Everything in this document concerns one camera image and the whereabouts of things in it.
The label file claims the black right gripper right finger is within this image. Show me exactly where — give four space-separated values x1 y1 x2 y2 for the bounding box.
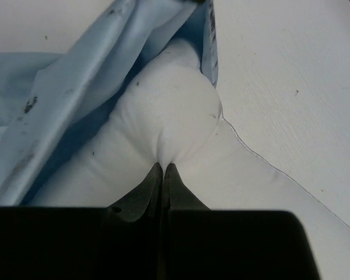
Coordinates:
164 164 320 279

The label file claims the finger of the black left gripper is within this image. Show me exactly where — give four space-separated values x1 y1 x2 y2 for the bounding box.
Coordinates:
183 0 206 4

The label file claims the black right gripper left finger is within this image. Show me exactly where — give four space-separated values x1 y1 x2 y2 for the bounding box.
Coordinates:
0 164 163 279

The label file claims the white pillow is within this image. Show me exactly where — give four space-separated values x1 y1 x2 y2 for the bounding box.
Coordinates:
29 40 350 279

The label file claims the light blue pillowcase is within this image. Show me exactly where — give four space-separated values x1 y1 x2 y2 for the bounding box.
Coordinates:
0 1 218 205

